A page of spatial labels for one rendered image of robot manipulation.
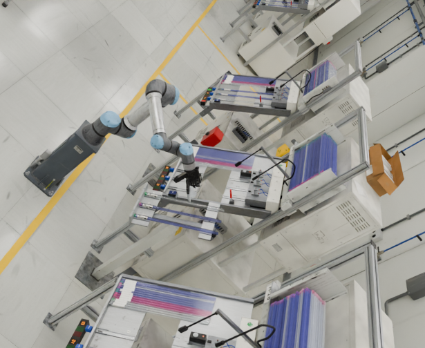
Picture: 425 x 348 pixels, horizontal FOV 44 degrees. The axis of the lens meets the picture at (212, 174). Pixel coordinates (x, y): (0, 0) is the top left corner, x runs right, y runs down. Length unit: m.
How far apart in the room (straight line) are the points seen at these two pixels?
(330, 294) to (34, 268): 1.86
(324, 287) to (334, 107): 2.31
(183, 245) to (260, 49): 4.70
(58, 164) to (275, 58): 4.83
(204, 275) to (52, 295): 1.04
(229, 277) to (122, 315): 1.24
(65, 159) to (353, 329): 2.15
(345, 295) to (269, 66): 5.71
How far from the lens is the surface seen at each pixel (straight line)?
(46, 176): 3.75
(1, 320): 3.26
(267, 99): 4.76
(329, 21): 7.66
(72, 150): 3.55
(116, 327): 2.64
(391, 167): 3.80
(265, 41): 7.80
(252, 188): 3.44
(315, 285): 2.50
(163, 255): 3.74
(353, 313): 2.46
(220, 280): 3.78
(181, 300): 2.73
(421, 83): 6.36
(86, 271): 3.71
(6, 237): 3.48
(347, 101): 4.51
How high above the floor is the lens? 2.69
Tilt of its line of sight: 29 degrees down
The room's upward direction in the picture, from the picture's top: 56 degrees clockwise
